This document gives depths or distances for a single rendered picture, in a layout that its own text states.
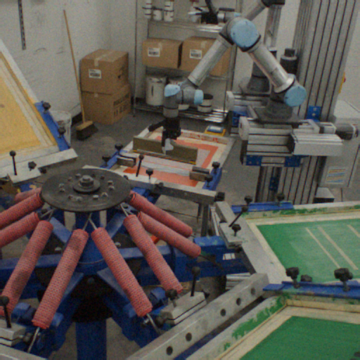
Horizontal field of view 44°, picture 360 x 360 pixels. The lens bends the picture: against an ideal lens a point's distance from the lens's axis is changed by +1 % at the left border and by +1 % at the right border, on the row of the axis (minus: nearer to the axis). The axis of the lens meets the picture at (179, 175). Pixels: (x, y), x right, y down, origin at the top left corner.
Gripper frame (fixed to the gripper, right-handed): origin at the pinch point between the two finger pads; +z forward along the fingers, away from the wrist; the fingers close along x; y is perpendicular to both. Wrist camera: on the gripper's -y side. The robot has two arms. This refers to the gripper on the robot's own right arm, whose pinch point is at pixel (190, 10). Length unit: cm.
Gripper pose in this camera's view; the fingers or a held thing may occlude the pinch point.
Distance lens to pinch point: 320.1
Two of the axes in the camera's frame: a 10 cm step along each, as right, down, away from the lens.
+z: -9.2, -2.3, 3.1
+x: 3.8, -5.2, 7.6
